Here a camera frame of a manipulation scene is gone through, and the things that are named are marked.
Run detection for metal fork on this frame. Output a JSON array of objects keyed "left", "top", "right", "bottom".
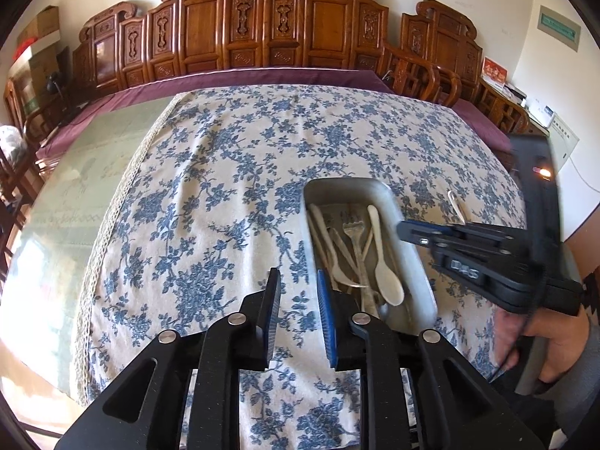
[{"left": 343, "top": 214, "right": 378, "bottom": 318}]

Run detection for person's right hand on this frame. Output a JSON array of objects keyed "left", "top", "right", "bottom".
[{"left": 494, "top": 306, "right": 590, "bottom": 383}]

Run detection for grey metal tray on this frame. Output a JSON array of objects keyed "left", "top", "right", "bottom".
[{"left": 301, "top": 178, "right": 437, "bottom": 334}]

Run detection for purple armchair cushion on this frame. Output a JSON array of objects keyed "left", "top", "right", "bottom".
[{"left": 451, "top": 99, "right": 512, "bottom": 152}]

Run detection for white router box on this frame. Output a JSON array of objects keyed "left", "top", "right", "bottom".
[{"left": 527, "top": 100, "right": 554, "bottom": 128}]

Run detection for red card on side table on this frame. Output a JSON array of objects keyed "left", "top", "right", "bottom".
[{"left": 481, "top": 56, "right": 507, "bottom": 89}]

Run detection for carved wooden armchair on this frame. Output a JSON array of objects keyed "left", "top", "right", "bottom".
[{"left": 381, "top": 0, "right": 531, "bottom": 134}]

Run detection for blue floral tablecloth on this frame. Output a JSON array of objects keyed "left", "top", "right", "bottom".
[{"left": 71, "top": 85, "right": 525, "bottom": 449}]

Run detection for long carved wooden sofa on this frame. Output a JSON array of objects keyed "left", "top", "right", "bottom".
[{"left": 72, "top": 0, "right": 389, "bottom": 99}]

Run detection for dark wooden chair left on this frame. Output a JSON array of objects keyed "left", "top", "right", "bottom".
[{"left": 1, "top": 145, "right": 44, "bottom": 282}]

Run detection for black desk lamp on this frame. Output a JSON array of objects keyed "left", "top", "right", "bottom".
[{"left": 46, "top": 71, "right": 70, "bottom": 118}]

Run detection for stacked cardboard boxes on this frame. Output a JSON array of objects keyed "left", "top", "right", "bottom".
[{"left": 4, "top": 5, "right": 61, "bottom": 126}]

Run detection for white lower wall panel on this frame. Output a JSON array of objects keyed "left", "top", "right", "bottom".
[{"left": 548, "top": 113, "right": 579, "bottom": 171}]

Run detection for grey wall electrical panel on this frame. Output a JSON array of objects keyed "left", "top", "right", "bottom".
[{"left": 537, "top": 5, "right": 581, "bottom": 52}]

